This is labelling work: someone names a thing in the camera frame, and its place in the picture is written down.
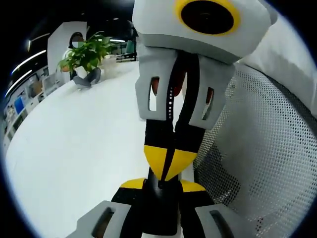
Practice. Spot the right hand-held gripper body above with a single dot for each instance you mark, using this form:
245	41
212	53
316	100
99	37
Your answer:
158	27

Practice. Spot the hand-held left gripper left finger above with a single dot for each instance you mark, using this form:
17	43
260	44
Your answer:
109	218

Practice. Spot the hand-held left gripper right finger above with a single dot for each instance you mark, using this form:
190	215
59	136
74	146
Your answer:
205	218

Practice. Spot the black remote control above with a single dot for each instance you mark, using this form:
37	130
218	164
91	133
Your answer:
161	205

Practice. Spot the white mesh basket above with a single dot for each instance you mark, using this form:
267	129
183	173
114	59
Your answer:
260	148

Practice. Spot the green potted plant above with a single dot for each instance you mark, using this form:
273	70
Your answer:
85	53

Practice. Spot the grey seated figure planter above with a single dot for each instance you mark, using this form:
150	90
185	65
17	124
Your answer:
86	78

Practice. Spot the white garment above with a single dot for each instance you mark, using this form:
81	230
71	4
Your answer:
287	49

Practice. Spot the long ceiling light strip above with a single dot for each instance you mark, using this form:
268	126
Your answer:
29	59
18	81

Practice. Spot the blue box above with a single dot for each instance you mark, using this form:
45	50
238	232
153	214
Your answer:
19	105

